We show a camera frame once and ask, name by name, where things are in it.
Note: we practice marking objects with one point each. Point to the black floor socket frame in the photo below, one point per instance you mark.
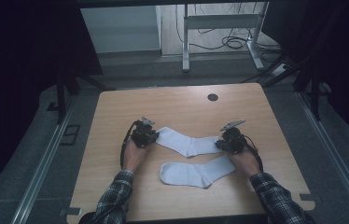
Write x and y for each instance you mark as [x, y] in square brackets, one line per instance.
[70, 134]

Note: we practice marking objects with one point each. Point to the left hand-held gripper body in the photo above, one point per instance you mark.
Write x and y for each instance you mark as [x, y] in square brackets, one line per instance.
[141, 135]

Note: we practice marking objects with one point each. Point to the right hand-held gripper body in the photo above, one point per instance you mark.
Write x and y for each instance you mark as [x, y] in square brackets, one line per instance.
[234, 140]

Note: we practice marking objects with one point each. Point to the black stand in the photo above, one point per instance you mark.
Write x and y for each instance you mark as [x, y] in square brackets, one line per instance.
[314, 93]
[61, 99]

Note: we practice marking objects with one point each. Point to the white metal desk frame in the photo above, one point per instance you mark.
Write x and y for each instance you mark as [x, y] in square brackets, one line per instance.
[219, 22]

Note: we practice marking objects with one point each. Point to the black round table grommet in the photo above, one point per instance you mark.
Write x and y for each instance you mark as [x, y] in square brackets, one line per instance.
[212, 97]

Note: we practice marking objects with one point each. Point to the white power strip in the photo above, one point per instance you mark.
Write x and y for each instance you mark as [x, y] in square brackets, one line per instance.
[279, 69]

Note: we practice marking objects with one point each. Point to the metal floor rail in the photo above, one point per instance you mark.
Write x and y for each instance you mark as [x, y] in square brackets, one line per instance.
[43, 168]
[334, 152]

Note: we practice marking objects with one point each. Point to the person's right hand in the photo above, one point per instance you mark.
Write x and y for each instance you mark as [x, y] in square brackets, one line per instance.
[245, 163]

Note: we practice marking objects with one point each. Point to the white panel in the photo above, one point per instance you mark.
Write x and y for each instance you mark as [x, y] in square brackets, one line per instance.
[119, 29]

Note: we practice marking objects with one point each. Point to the person's left hand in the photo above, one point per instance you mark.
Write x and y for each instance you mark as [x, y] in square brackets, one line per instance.
[133, 157]

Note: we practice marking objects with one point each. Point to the white sock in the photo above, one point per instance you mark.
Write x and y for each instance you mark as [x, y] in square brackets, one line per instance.
[194, 174]
[185, 143]

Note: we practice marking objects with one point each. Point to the dark curtain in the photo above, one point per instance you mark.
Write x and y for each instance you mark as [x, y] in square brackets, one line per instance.
[17, 62]
[343, 56]

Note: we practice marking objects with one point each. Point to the grey tape piece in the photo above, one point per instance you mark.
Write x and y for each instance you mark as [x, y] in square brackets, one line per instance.
[308, 197]

